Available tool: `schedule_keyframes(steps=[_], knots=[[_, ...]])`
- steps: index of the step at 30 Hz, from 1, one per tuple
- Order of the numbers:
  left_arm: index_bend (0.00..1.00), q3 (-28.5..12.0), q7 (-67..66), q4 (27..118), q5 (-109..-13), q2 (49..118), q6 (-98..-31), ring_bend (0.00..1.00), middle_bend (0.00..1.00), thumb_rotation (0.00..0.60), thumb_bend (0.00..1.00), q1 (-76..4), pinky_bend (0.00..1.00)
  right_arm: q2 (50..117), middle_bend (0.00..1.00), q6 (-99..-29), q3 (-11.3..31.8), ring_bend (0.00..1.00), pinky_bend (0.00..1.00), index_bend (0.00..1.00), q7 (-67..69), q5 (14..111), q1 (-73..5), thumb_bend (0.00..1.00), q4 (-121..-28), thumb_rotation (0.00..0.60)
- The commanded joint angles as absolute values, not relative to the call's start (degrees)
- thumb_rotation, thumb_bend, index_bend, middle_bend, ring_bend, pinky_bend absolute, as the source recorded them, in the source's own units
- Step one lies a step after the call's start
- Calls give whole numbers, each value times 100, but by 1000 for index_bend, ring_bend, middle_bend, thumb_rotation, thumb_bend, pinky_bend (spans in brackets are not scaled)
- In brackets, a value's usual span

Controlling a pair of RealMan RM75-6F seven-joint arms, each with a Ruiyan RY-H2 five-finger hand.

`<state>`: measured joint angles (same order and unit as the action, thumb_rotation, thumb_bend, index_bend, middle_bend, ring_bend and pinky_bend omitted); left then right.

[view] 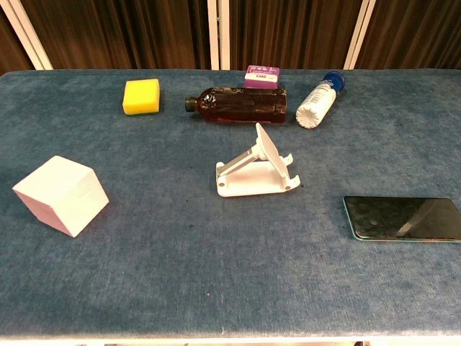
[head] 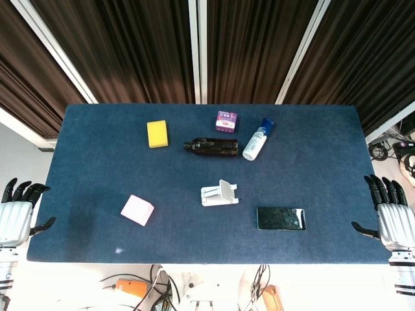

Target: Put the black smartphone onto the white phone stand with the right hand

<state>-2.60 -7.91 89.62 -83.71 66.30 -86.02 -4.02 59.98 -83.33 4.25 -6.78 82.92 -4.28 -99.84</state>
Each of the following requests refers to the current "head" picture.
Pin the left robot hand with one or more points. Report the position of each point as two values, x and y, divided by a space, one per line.
14 220

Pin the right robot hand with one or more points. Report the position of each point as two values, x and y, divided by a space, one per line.
390 223

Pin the black smartphone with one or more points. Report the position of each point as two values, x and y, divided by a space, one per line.
281 218

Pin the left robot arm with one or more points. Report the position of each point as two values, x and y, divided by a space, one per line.
7 275

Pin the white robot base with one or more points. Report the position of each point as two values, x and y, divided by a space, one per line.
202 291

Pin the white phone stand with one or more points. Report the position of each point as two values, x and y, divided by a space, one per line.
218 193

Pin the black device with purple button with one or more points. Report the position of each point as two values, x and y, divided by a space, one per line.
403 147

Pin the pink cube block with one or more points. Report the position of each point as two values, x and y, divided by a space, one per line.
137 210

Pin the orange power strip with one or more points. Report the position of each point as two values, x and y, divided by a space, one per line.
131 287

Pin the wooden block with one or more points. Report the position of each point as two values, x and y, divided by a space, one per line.
271 298

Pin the white bottle with blue cap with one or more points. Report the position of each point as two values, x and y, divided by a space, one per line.
257 139

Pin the yellow sponge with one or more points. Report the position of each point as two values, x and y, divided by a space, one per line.
157 133

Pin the blue table cloth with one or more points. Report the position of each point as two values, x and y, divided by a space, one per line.
194 181

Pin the small purple box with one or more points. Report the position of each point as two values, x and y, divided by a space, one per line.
227 121

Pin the dark brown plastic bottle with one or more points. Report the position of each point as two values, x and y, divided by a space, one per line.
212 146

